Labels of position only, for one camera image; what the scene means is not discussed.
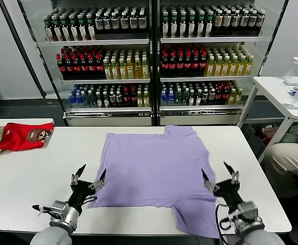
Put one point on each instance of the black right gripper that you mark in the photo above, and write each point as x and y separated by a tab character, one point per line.
228	191

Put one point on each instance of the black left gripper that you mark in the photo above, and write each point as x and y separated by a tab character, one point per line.
81	192

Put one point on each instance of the purple t-shirt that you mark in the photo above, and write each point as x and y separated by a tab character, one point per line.
151	166

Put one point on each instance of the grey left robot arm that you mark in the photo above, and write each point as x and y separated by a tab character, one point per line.
62	227

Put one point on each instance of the dark storage crate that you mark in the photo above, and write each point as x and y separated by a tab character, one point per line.
253	137

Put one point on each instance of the red cloth bundle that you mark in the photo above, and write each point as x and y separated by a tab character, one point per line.
267	136

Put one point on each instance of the person in beige trousers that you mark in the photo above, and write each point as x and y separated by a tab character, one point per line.
286	163

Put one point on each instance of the small green tinted water bottle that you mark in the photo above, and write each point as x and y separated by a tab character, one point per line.
92	100
178	97
185	97

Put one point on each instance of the red t-shirt bear print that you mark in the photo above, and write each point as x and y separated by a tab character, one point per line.
16	137

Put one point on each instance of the small blue water bottle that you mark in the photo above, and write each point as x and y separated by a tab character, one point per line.
163	98
171	98
79	99
72	99

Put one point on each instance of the small dark bottle white label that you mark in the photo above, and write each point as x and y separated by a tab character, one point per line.
198	97
105	100
192	97
99	100

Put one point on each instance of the small yellow tea bottle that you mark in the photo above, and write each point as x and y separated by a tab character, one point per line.
232	96
139	99
239	96
146	99

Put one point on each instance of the small red cap cola bottle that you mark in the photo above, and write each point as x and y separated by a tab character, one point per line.
126	98
218	95
133	98
225	95

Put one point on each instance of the small dark bottle beige label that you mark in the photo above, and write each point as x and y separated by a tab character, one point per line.
112	99
119	99
205	96
211	96

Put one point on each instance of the white side table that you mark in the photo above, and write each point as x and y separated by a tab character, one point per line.
271	86

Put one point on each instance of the small blue packet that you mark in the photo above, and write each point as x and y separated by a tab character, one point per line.
291	91

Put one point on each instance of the yellow tea bottle green cap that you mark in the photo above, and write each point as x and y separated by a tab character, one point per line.
130	69
210	67
241	67
107	70
249	66
233	67
138	69
226	67
122	70
115	70
145	69
218	67

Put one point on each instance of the clear carafe white cap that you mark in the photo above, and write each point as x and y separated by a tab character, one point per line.
293	74

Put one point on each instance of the open beverage display cooler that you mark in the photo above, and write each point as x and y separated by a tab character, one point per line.
98	42
210	39

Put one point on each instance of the dark drink bottle green cap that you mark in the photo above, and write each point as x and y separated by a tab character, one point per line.
200	28
91	29
65	30
48	32
165	28
174	28
74	30
183	28
192	28
209	28
83	29
57	31

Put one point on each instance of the dark tea bottle black label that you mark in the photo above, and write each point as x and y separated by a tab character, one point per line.
116	23
107	24
142	23
125	23
134	23
99	24

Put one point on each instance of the dark tea bottle beige label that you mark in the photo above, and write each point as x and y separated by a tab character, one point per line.
252	21
218	21
260	21
244	21
226	21
235	21

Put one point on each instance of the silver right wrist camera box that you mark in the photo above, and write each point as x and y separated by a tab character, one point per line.
247	208

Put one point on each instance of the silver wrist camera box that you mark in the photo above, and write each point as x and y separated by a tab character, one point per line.
59	209
247	208

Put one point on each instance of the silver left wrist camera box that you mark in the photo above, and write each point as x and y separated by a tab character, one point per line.
59	209

